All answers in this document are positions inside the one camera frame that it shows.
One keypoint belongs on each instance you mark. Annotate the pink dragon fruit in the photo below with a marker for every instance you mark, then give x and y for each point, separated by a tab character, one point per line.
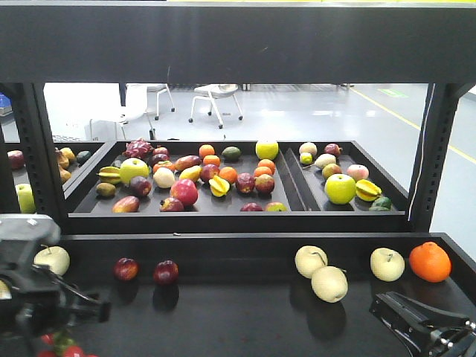
138	148

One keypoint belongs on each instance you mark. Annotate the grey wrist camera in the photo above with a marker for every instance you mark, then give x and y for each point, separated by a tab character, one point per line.
30	227

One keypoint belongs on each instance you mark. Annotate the yellow green apple back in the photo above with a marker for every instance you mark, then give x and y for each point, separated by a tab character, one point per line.
267	149

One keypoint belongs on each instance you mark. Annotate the orange tangerine front right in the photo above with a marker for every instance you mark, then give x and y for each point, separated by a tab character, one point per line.
430	262

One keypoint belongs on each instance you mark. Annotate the yellow starfruit left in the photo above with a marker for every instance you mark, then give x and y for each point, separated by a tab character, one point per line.
109	175

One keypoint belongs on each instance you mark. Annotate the red cherry cluster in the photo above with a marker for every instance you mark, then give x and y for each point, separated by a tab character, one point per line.
61	344

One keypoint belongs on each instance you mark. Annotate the yellow starfruit centre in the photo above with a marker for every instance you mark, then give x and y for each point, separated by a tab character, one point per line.
219	187

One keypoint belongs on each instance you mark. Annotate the yellow starfruit right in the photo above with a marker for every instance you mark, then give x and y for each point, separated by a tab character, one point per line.
367	191

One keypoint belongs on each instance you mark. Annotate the pale pear right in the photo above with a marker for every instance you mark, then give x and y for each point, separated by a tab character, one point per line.
386	264

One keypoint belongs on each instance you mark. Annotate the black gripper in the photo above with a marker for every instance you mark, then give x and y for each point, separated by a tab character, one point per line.
34	300

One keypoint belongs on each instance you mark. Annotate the large green apple right tray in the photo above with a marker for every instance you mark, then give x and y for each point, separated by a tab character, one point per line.
340	189

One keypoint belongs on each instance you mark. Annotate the pale pear back centre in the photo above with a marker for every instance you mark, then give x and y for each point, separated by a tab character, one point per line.
310	258

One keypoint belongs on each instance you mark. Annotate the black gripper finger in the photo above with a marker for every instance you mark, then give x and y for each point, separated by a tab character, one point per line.
424	330

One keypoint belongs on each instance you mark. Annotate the black wooden fruit stand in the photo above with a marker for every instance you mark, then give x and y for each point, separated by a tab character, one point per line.
239	292

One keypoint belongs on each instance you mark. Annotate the large green apple tray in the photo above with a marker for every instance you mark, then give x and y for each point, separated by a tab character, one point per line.
131	168
340	189

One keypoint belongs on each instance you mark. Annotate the large green apple left tray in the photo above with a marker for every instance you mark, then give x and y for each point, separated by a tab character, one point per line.
131	168

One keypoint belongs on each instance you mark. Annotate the yellow starfruit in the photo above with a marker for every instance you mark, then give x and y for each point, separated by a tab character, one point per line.
219	187
109	175
367	191

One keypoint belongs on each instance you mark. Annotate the white rolling chair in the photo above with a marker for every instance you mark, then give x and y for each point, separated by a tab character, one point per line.
211	93

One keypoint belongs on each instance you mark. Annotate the large red apple tray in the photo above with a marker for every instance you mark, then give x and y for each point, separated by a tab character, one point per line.
185	191

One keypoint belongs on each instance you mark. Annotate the pale pear far left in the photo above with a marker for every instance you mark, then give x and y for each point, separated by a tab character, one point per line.
55	257

